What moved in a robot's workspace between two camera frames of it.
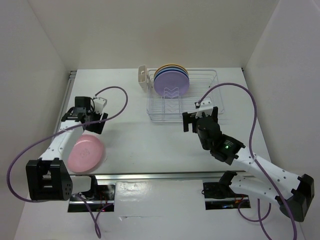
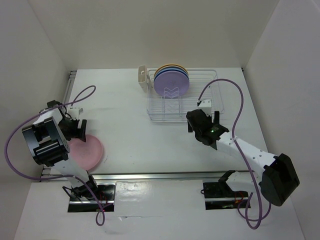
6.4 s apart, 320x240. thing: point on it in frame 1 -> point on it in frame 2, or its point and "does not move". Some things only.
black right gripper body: x=204 y=145 does not move
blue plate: x=165 y=69 does not move
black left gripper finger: x=97 y=128 -> x=83 y=130
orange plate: x=173 y=64 does not move
